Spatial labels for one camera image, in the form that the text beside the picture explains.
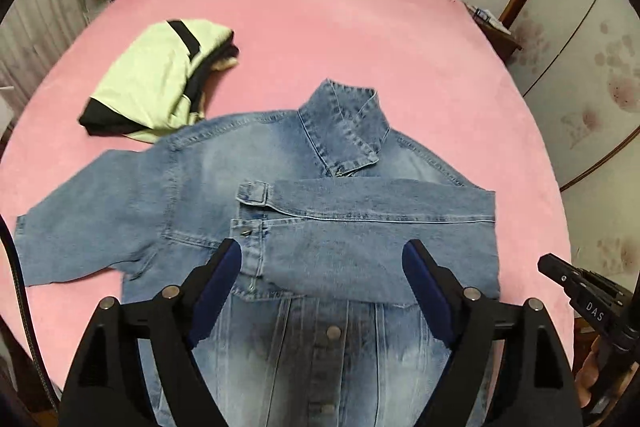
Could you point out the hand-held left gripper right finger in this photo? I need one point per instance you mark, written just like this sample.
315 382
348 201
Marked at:
425 287

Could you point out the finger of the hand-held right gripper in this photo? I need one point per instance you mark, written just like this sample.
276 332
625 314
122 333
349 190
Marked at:
562 274

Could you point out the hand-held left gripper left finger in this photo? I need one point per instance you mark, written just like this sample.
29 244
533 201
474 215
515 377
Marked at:
222 277

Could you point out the blue denim jacket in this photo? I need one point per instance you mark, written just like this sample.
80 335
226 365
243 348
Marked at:
350 207

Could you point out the person's right hand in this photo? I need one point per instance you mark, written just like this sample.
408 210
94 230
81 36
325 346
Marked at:
587 372

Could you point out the green and black folded garment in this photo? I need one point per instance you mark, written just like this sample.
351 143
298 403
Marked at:
150 77

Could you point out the floral wardrobe door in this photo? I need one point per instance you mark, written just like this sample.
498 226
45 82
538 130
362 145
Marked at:
585 57

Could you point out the wooden nightstand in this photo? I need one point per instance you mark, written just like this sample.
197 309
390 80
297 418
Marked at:
502 42

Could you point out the papers on nightstand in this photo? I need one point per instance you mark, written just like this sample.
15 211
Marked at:
487 18

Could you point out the white curtain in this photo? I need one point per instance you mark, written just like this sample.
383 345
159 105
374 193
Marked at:
35 22

